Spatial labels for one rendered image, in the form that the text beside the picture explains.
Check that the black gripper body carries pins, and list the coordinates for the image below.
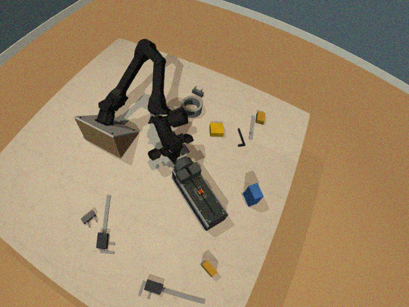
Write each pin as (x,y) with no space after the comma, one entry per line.
(156,153)

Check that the blue cube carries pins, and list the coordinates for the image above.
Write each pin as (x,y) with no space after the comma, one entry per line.
(253,194)

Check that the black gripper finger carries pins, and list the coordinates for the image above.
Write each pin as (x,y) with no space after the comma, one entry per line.
(177,152)
(169,155)

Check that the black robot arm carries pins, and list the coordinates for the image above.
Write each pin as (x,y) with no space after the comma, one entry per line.
(144,51)

